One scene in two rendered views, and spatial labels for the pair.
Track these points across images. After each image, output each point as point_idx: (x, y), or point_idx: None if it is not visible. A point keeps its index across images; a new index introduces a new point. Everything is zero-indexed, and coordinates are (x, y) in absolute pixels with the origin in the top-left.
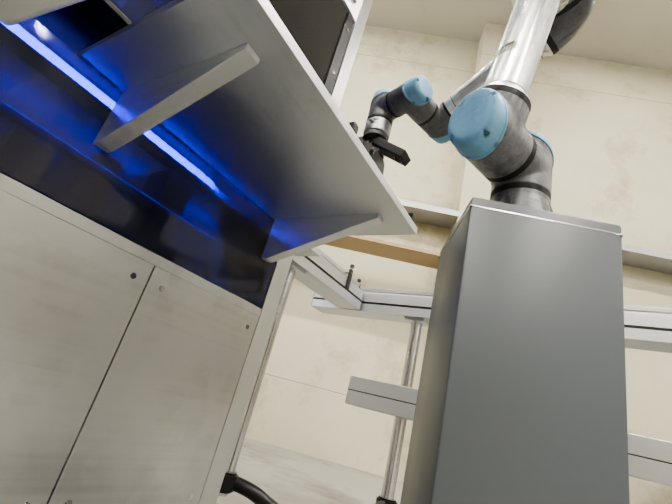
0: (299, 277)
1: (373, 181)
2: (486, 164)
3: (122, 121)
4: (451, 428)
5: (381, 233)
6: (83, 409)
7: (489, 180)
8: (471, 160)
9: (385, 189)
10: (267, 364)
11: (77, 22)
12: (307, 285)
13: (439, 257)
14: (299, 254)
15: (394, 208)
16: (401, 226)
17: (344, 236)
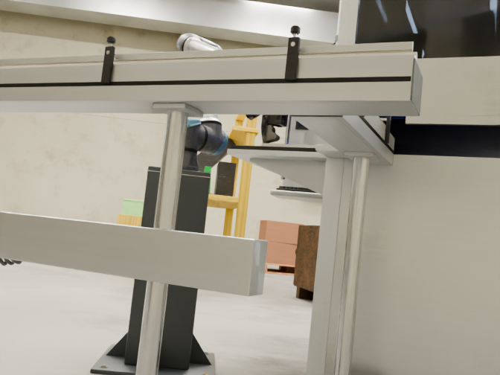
0: (364, 148)
1: (255, 164)
2: (206, 152)
3: None
4: None
5: (251, 155)
6: None
7: (200, 146)
8: (213, 152)
9: (248, 162)
10: (344, 271)
11: None
12: (364, 142)
13: (210, 178)
14: (339, 152)
15: (243, 159)
16: (237, 155)
17: (272, 171)
